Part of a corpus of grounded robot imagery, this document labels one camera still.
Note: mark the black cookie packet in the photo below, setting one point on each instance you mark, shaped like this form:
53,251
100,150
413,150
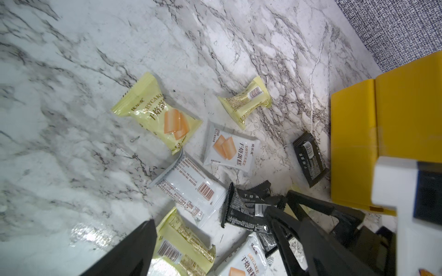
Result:
310,159
268,243
246,208

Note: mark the white cookie packet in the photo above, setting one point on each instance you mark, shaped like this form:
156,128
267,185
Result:
186,182
247,260
230,150

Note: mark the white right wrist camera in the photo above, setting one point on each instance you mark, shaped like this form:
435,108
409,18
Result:
413,189

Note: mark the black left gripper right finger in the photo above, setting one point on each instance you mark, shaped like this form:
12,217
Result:
325,256

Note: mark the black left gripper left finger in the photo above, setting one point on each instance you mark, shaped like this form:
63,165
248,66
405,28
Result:
131,257

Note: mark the yellow cookie packet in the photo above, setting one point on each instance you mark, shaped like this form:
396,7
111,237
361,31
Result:
146,104
179,251
240,106

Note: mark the yellow plastic drawer cabinet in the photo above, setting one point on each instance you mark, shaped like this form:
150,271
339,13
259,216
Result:
397,114

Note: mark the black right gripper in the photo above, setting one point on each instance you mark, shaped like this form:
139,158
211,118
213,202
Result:
377,249

